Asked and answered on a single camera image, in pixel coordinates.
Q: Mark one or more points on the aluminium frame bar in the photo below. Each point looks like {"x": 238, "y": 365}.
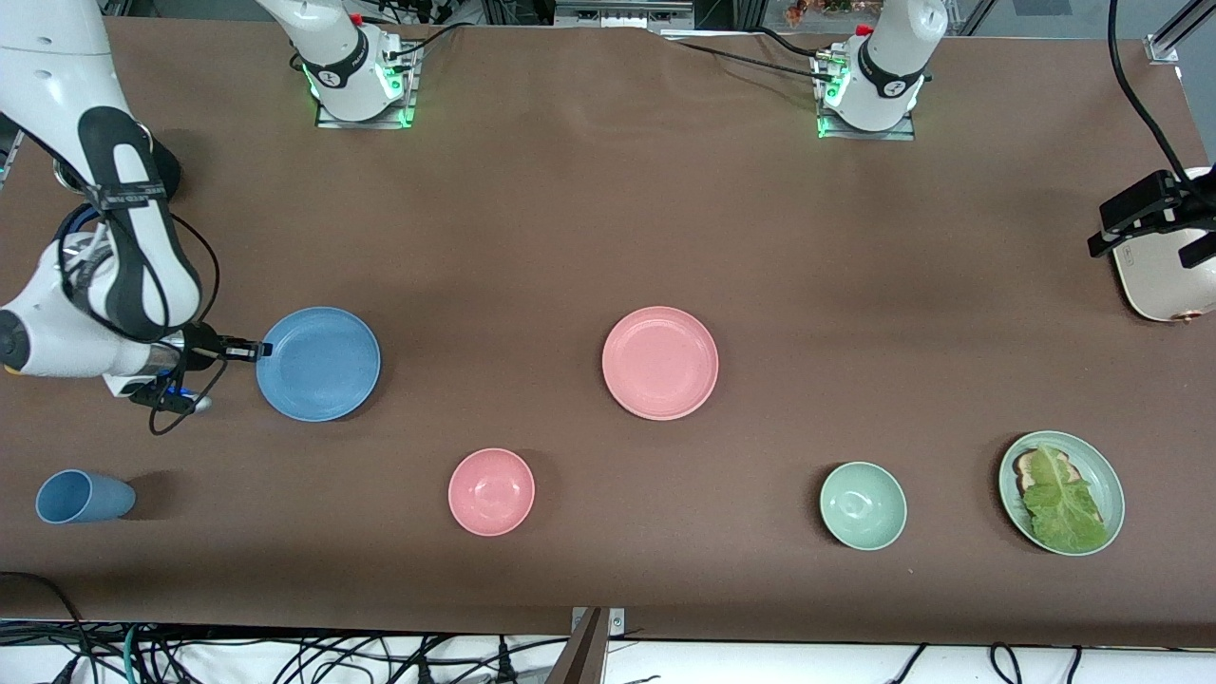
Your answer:
{"x": 622, "y": 14}

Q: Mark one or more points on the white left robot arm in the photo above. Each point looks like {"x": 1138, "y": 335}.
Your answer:
{"x": 893, "y": 57}

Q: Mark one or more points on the small green bowl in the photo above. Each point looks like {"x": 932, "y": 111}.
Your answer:
{"x": 863, "y": 505}

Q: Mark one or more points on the blue cup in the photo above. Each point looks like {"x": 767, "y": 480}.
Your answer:
{"x": 85, "y": 497}

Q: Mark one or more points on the green lettuce leaf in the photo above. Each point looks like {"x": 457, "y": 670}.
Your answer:
{"x": 1064, "y": 513}

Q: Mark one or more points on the blue shallow plate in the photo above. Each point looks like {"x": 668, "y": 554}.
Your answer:
{"x": 323, "y": 366}

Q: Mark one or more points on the small metal table bracket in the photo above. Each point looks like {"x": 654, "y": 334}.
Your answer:
{"x": 617, "y": 622}

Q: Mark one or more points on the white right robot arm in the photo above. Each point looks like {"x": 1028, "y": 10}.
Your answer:
{"x": 142, "y": 285}

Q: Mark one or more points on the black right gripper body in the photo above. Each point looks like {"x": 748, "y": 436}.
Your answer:
{"x": 199, "y": 345}

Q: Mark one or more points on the pink shallow plate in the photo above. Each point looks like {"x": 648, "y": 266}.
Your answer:
{"x": 660, "y": 363}

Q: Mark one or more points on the orange red decoration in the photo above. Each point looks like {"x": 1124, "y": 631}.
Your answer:
{"x": 807, "y": 9}

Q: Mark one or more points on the brown table cover sheet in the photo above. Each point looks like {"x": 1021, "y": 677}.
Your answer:
{"x": 570, "y": 190}

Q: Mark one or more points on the grey camera stand post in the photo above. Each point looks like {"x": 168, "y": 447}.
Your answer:
{"x": 581, "y": 655}

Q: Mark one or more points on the black power plug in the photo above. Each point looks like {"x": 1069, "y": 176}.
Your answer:
{"x": 505, "y": 670}

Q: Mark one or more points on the metal corner bracket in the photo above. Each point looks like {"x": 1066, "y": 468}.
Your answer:
{"x": 1164, "y": 49}

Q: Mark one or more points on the green plate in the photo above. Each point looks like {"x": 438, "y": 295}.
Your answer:
{"x": 1107, "y": 475}

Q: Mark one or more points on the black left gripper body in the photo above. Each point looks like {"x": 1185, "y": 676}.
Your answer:
{"x": 1143, "y": 208}

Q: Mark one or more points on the white kitchen appliance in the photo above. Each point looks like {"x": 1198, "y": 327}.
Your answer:
{"x": 1159, "y": 285}

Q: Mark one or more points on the aluminium frame profile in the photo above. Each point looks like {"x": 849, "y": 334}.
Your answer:
{"x": 1187, "y": 19}

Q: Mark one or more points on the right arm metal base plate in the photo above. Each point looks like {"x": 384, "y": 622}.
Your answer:
{"x": 328, "y": 123}

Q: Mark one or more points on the toast slice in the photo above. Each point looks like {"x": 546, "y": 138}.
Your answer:
{"x": 1024, "y": 465}

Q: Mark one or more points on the small pink bowl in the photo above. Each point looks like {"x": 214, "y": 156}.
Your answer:
{"x": 491, "y": 492}

